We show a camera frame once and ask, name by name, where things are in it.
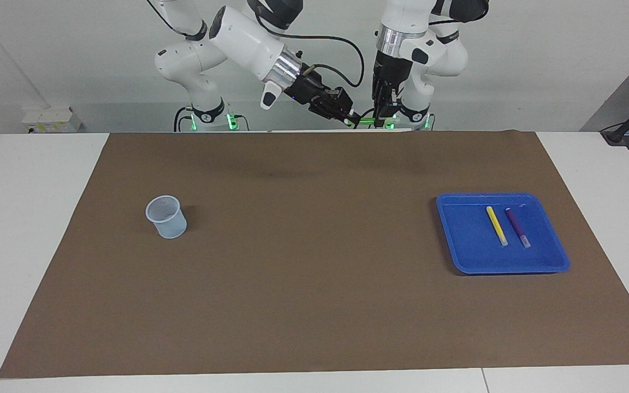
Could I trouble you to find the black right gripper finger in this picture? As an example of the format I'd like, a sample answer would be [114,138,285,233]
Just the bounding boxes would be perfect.
[331,87,354,112]
[323,109,360,126]

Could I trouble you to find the blue plastic tray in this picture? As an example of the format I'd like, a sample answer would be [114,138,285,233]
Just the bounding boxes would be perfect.
[436,192,571,275]

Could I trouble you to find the purple marker pen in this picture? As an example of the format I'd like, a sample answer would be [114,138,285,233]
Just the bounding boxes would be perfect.
[505,207,532,249]

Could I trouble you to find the brown table mat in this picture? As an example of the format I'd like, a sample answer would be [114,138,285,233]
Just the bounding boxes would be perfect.
[0,131,629,379]

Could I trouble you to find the white power strip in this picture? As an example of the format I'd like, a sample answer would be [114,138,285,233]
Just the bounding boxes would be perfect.
[21,106,82,134]

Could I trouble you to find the translucent white plastic cup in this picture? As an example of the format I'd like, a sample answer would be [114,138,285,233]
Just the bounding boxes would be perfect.
[145,195,188,240]

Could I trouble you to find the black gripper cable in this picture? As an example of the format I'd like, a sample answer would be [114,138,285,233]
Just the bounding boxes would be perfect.
[254,10,365,88]

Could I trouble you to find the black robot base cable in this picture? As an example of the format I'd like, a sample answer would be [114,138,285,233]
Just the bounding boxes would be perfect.
[174,105,195,132]

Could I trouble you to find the yellow marker pen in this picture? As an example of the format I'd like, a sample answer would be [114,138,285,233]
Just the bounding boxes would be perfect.
[486,206,509,247]

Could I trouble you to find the green marker pen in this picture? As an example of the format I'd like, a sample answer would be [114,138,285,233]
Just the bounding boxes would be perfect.
[346,112,386,128]

